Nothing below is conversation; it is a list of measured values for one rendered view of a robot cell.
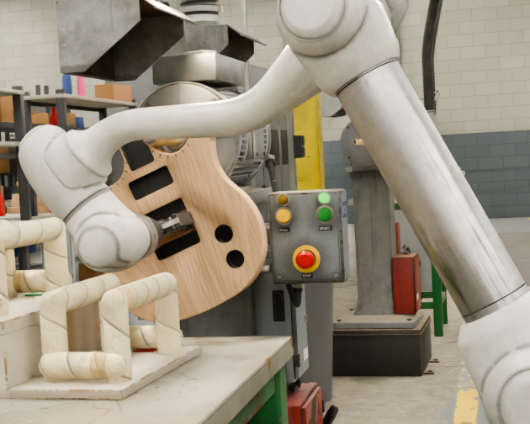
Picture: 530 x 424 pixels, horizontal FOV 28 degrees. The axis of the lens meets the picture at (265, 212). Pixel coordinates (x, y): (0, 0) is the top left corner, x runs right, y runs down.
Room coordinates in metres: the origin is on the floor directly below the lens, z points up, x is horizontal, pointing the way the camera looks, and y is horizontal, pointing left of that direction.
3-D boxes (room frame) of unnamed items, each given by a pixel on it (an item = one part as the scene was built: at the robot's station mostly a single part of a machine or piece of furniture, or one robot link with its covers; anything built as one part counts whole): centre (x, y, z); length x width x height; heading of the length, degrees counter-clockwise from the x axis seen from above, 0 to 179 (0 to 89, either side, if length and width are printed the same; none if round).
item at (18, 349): (1.39, 0.36, 0.98); 0.27 x 0.16 x 0.09; 165
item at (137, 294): (1.34, 0.16, 1.04); 0.20 x 0.03 x 0.03; 164
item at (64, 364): (1.26, 0.23, 0.96); 0.11 x 0.03 x 0.03; 75
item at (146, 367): (1.35, 0.21, 0.94); 0.27 x 0.15 x 0.01; 165
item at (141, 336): (1.44, 0.18, 0.96); 0.11 x 0.03 x 0.03; 75
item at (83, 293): (1.36, 0.24, 1.04); 0.20 x 0.03 x 0.03; 164
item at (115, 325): (1.26, 0.19, 0.99); 0.03 x 0.03 x 0.09
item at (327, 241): (2.39, -0.08, 0.99); 0.24 x 0.21 x 0.26; 168
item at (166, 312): (1.42, 0.14, 0.99); 0.03 x 0.03 x 0.09
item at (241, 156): (2.53, 0.13, 1.25); 0.41 x 0.27 x 0.26; 168
